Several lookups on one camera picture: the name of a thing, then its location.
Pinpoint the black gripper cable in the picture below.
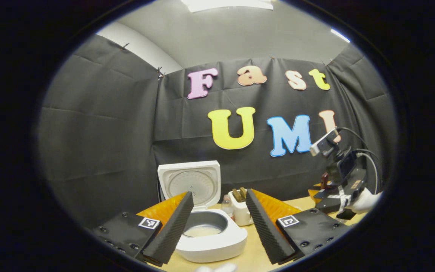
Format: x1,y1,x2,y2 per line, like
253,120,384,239
336,127,382,191

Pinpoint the large ceiling light panel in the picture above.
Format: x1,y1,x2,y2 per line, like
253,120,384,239
182,0,275,12

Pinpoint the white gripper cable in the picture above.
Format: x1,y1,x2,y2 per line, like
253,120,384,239
355,152,378,193

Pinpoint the white toaster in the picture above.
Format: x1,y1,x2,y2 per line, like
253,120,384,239
228,188,254,226

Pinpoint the black backdrop cloth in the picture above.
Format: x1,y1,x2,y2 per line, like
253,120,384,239
38,34,397,227

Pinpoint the clear plastic bottle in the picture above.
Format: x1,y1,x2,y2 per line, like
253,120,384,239
221,195,235,219

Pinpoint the small ceiling light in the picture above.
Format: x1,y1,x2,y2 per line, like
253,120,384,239
331,28,350,43

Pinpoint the white rice cooker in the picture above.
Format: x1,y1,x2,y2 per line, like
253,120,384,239
157,161,248,263

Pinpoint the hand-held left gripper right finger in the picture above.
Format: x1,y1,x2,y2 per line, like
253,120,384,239
245,188,358,265

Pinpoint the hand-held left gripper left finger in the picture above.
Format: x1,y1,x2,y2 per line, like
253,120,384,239
91,191,194,267

